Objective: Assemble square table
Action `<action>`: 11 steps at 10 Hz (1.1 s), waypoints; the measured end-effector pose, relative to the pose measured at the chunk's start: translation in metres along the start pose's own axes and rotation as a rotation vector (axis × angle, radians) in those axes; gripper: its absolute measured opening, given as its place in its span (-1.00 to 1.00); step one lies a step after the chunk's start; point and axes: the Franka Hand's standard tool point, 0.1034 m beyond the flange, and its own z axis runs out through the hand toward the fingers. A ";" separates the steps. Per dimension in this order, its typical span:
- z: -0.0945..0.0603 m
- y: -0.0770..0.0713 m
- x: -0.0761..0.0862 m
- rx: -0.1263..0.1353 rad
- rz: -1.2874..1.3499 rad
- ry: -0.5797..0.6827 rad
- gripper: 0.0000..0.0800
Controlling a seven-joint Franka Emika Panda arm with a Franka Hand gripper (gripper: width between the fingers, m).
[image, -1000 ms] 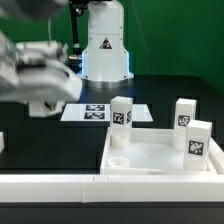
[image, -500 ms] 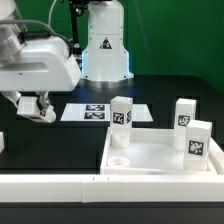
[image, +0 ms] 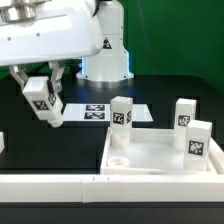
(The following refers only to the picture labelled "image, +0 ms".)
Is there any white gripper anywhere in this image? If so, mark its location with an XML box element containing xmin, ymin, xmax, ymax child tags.
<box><xmin>0</xmin><ymin>0</ymin><xmax>103</xmax><ymax>93</ymax></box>

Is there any white square tabletop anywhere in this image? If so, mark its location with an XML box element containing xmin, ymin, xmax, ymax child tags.
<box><xmin>100</xmin><ymin>128</ymin><xmax>224</xmax><ymax>175</ymax></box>

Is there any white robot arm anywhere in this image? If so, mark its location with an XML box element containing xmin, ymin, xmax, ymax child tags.
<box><xmin>0</xmin><ymin>0</ymin><xmax>133</xmax><ymax>92</ymax></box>

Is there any white marker base sheet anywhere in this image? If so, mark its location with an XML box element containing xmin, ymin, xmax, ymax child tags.
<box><xmin>63</xmin><ymin>103</ymin><xmax>153</xmax><ymax>122</ymax></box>

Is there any white left fence piece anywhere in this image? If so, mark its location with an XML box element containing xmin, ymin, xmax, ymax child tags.
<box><xmin>0</xmin><ymin>132</ymin><xmax>5</xmax><ymax>154</ymax></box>

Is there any white front fence bar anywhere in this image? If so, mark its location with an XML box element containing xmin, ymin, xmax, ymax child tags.
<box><xmin>0</xmin><ymin>174</ymin><xmax>224</xmax><ymax>203</ymax></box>

